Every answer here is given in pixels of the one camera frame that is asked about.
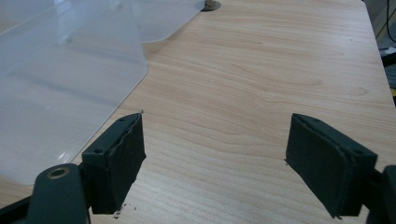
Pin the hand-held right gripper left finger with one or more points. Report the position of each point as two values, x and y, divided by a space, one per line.
116 168

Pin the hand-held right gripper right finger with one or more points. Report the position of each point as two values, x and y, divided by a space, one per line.
327 161

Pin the translucent white plastic sheet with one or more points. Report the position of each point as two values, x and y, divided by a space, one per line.
162 18
59 93

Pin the round metal grommet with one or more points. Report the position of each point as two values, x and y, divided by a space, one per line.
211 5

